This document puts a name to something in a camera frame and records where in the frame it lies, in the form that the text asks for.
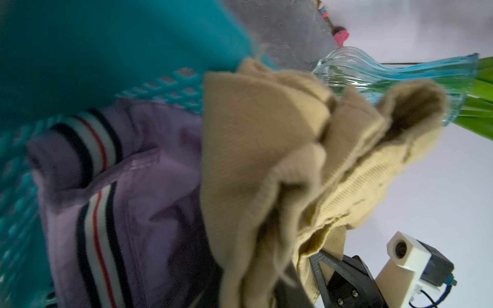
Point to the glass vase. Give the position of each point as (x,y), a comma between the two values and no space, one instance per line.
(350,66)

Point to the yellow tulip bunch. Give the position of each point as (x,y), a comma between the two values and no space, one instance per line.
(476,113)

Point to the purple pants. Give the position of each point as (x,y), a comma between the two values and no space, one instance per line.
(119,200)

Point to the teal plastic basket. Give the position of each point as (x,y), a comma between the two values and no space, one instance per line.
(62,57)

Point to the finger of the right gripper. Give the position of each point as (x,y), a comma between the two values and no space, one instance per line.
(323,273)

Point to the khaki pants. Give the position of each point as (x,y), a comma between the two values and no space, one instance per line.
(288,168)

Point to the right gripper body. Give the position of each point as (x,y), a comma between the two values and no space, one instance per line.
(352,285)

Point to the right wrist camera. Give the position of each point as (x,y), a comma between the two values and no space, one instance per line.
(414,268)

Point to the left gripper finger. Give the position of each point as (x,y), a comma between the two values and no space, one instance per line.
(292,296)

